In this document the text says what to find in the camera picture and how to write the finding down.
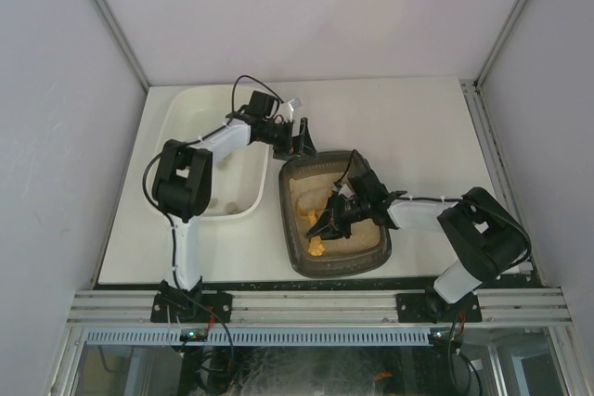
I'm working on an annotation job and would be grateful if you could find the grey litter box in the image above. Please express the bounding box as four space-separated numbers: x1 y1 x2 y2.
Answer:
278 150 392 278

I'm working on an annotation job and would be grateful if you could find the yellow litter scoop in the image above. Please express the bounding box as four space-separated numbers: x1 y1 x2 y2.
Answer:
295 184 353 256

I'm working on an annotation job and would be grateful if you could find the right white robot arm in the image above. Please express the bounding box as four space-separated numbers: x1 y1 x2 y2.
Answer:
306 186 532 307

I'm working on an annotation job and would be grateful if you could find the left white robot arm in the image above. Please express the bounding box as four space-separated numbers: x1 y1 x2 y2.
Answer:
145 113 316 292

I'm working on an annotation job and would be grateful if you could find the white plastic tray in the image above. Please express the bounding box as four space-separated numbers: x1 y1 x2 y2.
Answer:
157 85 270 222

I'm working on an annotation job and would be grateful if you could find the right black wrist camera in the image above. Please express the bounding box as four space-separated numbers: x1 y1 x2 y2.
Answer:
348 169 389 205

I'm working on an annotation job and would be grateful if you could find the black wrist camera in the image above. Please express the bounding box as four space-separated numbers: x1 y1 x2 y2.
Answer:
244 90 281 119
348 169 389 205

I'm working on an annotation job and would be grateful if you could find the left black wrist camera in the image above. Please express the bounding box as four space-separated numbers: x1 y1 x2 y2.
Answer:
244 90 281 119

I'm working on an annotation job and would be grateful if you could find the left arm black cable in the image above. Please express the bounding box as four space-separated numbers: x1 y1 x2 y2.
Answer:
230 73 284 114

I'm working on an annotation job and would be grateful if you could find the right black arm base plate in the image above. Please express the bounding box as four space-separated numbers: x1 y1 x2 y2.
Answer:
395 291 483 324

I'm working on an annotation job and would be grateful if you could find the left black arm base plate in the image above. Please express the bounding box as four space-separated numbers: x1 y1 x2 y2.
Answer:
150 291 233 324

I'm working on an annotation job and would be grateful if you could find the aluminium front rail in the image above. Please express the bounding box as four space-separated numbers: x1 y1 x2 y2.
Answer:
67 288 572 327

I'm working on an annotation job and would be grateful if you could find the grey slotted cable duct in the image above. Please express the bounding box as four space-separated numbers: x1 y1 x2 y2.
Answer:
86 326 431 347

